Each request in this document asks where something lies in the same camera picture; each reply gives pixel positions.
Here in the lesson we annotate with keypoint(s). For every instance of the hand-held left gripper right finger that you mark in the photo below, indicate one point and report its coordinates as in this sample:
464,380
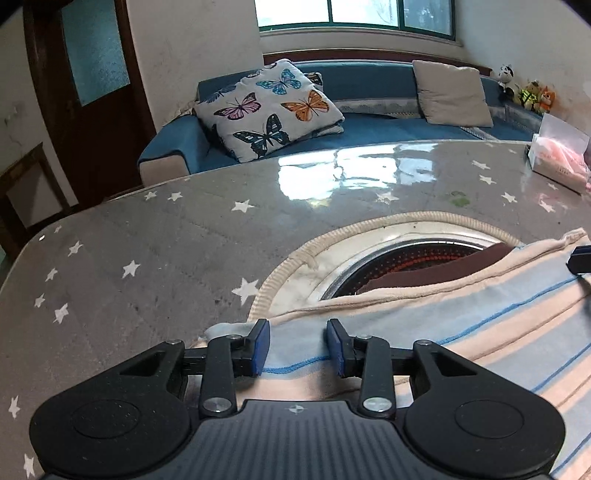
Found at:
336,348

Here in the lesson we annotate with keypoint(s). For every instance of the dark wooden glass-panel door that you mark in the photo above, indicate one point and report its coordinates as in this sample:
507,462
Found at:
106,120

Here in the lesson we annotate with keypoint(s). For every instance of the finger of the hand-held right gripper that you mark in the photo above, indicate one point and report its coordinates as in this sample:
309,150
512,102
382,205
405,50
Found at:
581,262

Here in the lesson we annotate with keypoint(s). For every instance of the panda plush toy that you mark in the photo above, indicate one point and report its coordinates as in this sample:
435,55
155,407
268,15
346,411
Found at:
506,78

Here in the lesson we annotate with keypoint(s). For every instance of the plain beige cushion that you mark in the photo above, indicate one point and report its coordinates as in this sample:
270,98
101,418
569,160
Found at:
450,92

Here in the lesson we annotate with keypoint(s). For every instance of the dark wooden side table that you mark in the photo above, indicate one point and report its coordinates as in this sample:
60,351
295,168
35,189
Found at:
23,159

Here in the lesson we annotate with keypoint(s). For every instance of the blue striped garment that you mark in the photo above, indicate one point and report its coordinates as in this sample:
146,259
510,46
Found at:
461,314

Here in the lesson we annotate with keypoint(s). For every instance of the grey star-print tablecloth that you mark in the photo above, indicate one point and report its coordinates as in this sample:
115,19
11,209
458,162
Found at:
138,230

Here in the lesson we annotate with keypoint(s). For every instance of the green framed window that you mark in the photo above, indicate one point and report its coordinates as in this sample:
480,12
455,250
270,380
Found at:
360,11

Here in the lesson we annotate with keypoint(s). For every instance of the butterfly print cushion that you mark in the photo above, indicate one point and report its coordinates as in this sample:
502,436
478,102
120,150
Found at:
268,110

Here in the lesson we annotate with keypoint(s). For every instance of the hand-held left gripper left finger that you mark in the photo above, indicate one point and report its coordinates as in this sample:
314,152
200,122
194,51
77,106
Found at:
261,348

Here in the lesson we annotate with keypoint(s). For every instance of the clear tissue box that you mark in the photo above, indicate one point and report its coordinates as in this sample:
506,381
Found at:
561,157

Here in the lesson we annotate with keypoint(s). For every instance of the round black induction cooktop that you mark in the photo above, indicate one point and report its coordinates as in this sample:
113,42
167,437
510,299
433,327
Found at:
415,263

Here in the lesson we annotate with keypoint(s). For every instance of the yellow green plush toy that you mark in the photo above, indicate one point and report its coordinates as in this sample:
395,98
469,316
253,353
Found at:
528,96

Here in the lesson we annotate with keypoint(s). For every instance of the blue sofa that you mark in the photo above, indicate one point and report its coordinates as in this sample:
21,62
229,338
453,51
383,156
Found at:
369,83

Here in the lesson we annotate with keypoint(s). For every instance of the orange plush toy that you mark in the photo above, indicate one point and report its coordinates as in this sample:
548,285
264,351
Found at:
548,100

